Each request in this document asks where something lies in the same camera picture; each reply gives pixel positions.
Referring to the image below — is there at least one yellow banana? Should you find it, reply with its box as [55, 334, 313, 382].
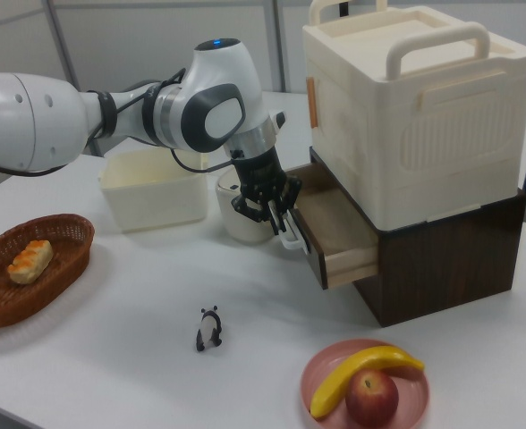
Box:
[310, 344, 426, 420]

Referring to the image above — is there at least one brown wicker basket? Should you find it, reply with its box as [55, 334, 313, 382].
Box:
[0, 213, 97, 330]

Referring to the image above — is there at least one wooden drawer with white handle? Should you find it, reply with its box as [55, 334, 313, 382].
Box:
[276, 163, 380, 290]

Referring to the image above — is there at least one dark brown wooden cabinet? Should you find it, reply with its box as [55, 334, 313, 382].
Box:
[310, 147, 526, 328]

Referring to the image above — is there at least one red apple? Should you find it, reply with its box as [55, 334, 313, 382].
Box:
[344, 368, 400, 426]

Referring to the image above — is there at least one panda figurine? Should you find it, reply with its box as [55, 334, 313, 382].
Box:
[194, 305, 224, 353]

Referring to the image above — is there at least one cream plastic storage box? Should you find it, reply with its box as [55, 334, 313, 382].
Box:
[301, 0, 526, 232]

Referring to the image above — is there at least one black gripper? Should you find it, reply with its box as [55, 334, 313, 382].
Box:
[229, 148, 303, 237]

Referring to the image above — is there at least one pink plate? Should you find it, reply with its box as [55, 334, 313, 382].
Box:
[300, 338, 430, 429]

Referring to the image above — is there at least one small white lidded trash can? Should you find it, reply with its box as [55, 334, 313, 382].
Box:
[213, 171, 276, 244]

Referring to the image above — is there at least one copper storage box door handle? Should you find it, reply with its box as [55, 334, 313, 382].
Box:
[305, 76, 320, 129]

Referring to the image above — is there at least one white plastic bin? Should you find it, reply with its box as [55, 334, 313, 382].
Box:
[99, 149, 210, 233]

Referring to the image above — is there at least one orange-topped bread loaf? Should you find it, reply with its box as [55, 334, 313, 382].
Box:
[6, 240, 54, 285]

